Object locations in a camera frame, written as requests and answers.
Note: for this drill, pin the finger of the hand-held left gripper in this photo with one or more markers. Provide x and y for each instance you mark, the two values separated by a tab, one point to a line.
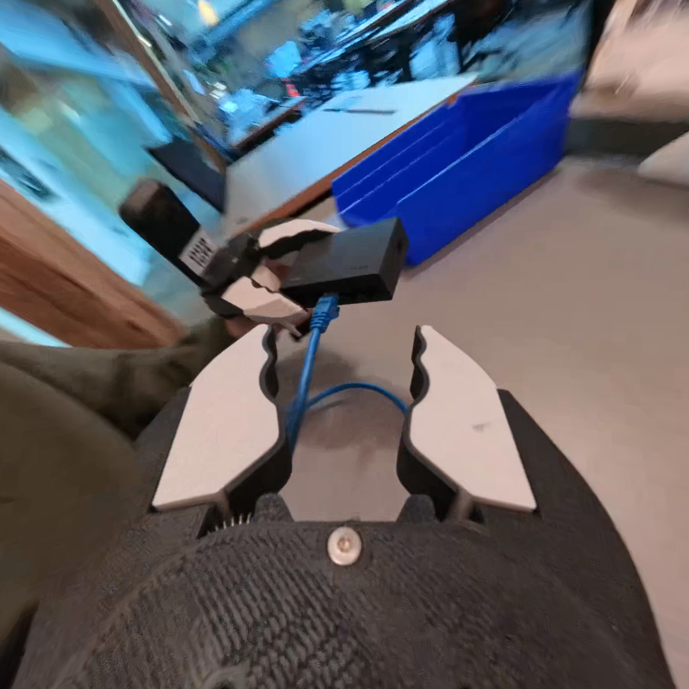
285	234
258	301

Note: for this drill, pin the grey work table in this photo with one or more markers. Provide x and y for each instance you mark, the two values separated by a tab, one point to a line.
333	140

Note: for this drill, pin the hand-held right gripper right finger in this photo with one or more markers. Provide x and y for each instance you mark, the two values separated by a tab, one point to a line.
468	430

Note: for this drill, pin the person's olive clothing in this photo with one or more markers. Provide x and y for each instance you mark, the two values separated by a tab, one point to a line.
54	484

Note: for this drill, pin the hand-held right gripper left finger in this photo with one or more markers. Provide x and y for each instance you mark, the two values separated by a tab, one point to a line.
220	430

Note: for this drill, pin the black network switch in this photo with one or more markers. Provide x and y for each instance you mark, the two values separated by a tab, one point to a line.
350	258

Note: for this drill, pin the person's left hand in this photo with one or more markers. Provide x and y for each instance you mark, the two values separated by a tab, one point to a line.
275	272

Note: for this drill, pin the wooden post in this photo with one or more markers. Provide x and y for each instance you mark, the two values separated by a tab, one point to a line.
64	280

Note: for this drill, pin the blue plastic bin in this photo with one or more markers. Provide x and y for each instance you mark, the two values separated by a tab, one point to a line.
473	177

